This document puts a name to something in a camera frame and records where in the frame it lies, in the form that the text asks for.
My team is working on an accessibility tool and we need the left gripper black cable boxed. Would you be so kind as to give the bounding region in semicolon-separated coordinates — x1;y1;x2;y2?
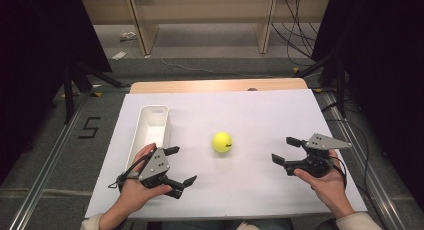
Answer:
107;151;156;191

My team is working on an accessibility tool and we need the black metal stand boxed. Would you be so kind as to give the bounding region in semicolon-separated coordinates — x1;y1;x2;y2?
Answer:
293;49;348;120

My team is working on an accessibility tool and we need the person's right hand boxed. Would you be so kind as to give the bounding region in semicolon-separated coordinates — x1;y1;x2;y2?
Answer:
293;149;355;220

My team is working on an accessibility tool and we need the black tripod stand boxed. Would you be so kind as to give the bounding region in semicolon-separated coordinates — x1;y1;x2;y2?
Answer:
61;61;131;125

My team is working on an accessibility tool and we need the metal floor rail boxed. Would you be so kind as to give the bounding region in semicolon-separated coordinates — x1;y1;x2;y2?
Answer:
320;89;408;230
8;89;93;230

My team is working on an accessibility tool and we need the wooden table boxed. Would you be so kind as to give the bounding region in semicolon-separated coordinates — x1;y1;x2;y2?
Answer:
129;77;309;95

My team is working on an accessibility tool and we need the black floor cable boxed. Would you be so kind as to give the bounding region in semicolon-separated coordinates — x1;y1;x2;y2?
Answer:
321;101;372;193

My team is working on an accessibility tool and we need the crumpled paper scrap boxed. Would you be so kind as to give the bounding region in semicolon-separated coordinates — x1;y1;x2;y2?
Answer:
119;30;139;43

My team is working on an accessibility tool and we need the person's left hand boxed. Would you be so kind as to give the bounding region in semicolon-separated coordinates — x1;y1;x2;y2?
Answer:
115;142;173;214

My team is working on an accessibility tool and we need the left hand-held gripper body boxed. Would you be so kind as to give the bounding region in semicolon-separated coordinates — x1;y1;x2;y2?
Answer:
137;147;171;191

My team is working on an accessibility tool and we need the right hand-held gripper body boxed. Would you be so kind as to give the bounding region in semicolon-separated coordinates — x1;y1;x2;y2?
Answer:
284;132;353;179

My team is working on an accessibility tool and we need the yellow tennis ball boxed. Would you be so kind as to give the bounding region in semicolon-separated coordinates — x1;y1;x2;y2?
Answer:
211;131;233;154

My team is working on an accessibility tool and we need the black curtain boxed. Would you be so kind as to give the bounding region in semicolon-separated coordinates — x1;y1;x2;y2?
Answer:
0;0;113;186
311;0;424;202

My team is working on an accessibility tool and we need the bundle of black cables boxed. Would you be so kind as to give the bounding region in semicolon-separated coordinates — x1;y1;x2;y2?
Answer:
270;0;322;68

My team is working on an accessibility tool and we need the white floor cable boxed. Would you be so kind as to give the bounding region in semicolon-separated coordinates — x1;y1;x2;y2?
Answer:
159;57;278;80

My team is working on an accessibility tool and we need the white sheet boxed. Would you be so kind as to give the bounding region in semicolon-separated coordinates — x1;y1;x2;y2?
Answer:
84;88;368;221

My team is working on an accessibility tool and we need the white plastic bin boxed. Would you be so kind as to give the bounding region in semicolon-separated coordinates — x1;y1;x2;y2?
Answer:
124;104;172;173

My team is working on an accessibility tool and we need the flat white paper scrap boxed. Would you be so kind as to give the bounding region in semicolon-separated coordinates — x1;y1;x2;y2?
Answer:
111;50;129;61

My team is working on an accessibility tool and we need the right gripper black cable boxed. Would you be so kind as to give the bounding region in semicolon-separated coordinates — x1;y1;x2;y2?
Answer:
328;155;349;190

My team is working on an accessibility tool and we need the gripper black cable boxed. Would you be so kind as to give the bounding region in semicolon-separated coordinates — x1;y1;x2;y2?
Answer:
328;155;349;190
107;151;156;191

